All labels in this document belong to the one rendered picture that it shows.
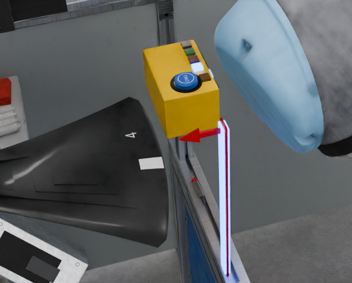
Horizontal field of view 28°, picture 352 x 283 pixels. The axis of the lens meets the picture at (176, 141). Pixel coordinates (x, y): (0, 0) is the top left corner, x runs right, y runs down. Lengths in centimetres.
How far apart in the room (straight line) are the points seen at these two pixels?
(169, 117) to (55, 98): 60
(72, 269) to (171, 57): 45
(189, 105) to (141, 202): 33
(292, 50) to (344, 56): 4
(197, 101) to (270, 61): 74
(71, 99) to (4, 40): 24
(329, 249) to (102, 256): 73
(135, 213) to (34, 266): 20
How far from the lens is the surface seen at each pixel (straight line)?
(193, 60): 126
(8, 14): 76
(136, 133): 97
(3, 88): 160
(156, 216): 92
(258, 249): 233
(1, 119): 153
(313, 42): 48
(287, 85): 47
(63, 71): 172
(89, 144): 97
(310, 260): 232
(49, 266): 105
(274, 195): 223
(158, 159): 96
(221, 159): 100
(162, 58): 129
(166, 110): 120
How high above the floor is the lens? 183
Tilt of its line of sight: 43 degrees down
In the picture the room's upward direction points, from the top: 4 degrees counter-clockwise
